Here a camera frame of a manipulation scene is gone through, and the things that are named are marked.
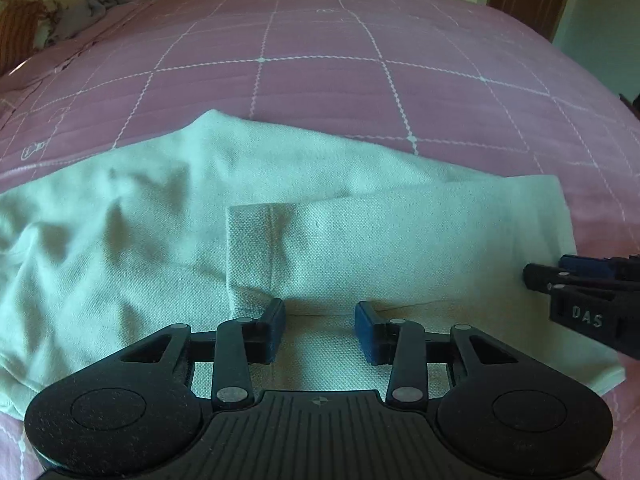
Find pink checkered bedspread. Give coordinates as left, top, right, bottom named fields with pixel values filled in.
left=0, top=0, right=640, bottom=480

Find lavender crumpled cloth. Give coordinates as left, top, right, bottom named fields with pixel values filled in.
left=54, top=0, right=152, bottom=37

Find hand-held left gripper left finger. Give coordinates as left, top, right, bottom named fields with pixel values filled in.
left=120, top=298, right=288, bottom=411

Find small floral pillow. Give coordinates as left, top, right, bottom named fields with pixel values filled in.
left=34, top=6, right=67, bottom=47

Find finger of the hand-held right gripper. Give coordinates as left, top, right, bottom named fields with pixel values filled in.
left=522, top=262, right=640, bottom=295
left=558, top=254, right=640, bottom=281

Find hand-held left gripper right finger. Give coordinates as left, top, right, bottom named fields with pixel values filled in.
left=353, top=300, right=521, bottom=413

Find white pants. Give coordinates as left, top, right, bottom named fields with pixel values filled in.
left=0, top=108, right=627, bottom=414

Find orange patterned pillow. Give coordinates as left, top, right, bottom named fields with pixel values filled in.
left=0, top=0, right=52, bottom=77

